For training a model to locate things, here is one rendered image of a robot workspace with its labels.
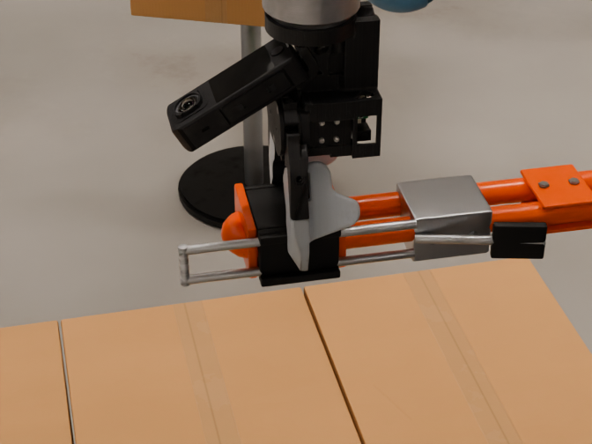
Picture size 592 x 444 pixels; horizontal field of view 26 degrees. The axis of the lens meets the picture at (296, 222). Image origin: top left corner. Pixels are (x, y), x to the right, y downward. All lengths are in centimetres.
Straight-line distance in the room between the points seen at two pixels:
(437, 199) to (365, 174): 236
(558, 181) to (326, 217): 23
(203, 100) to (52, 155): 263
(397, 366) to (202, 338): 31
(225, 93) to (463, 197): 25
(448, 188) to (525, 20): 329
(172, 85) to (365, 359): 208
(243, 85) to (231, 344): 107
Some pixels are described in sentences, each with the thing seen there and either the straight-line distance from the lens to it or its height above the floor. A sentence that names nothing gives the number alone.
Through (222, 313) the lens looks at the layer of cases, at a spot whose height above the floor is 54.
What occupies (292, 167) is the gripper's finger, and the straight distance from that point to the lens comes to 100.
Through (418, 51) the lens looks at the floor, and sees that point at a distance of 414.
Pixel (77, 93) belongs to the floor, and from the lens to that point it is 393.
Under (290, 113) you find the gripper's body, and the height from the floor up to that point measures 133.
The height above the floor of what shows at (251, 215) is 122.
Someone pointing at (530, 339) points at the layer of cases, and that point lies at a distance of 205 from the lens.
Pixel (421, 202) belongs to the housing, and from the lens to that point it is 111.
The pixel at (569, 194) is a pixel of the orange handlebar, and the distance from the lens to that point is 114.
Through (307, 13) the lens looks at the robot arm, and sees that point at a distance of 96.
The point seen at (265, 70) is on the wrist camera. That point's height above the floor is 137.
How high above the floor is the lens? 181
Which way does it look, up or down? 34 degrees down
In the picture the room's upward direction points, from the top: straight up
